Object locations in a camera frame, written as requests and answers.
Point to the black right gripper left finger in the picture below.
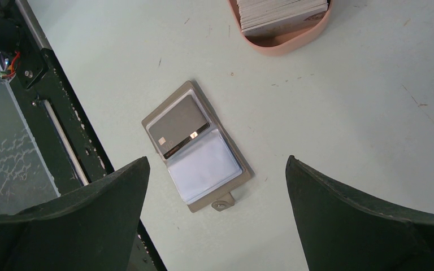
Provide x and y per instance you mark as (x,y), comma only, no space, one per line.
(90,228)

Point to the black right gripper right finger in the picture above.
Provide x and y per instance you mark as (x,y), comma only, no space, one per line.
(343,228)

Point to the taupe leather card holder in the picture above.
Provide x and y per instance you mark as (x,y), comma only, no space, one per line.
(207,169)

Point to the black VIP credit card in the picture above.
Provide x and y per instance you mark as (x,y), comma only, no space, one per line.
(178,126)

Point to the peach plastic card tray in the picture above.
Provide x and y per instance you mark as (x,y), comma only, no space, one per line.
(284,43)

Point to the stack of credit cards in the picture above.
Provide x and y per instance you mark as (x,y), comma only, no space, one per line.
(275,17)

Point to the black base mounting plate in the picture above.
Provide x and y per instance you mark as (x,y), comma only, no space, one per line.
(67,141)

